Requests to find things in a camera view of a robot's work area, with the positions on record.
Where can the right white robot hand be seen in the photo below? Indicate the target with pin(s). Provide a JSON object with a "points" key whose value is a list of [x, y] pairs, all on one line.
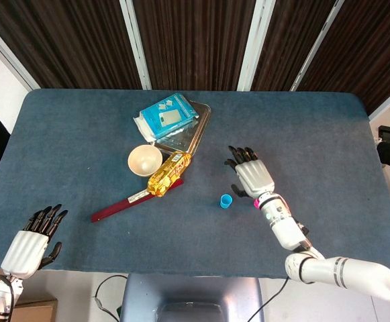
{"points": [[253, 177]]}

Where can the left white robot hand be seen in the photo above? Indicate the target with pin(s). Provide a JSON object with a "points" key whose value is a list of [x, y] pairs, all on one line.
{"points": [[23, 255]]}

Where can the pink plastic cup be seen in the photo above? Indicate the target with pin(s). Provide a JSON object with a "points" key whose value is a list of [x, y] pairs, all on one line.
{"points": [[256, 203]]}

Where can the blue plastic cup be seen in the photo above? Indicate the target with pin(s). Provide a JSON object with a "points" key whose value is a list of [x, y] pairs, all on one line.
{"points": [[226, 202]]}

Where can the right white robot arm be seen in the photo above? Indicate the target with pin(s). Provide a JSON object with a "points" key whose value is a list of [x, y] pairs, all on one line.
{"points": [[285, 228]]}

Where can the brown cardboard box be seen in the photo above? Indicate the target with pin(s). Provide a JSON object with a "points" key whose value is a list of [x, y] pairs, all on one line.
{"points": [[37, 310]]}

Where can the silver metal tray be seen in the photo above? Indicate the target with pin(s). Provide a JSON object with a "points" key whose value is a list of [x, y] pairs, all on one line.
{"points": [[186, 137]]}

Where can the blue table cloth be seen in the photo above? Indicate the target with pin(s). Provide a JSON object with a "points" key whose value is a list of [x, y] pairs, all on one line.
{"points": [[315, 127]]}

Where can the golden snack package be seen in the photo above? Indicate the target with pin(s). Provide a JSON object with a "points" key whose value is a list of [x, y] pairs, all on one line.
{"points": [[168, 176]]}

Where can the dark red long shoehorn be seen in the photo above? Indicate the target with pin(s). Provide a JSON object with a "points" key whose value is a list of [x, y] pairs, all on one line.
{"points": [[114, 209]]}

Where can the blue cardboard product box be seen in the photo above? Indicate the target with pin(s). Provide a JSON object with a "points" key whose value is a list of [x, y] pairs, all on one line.
{"points": [[166, 115]]}

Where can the cream round bowl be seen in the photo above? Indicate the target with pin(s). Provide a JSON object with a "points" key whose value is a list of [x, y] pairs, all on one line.
{"points": [[144, 161]]}

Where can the grey robot torso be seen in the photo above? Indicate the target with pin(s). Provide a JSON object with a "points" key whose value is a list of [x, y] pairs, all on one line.
{"points": [[191, 295]]}

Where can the dark brown slatted panel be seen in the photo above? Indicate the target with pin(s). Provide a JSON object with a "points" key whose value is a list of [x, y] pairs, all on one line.
{"points": [[372, 43], [288, 40], [63, 40], [194, 40]]}

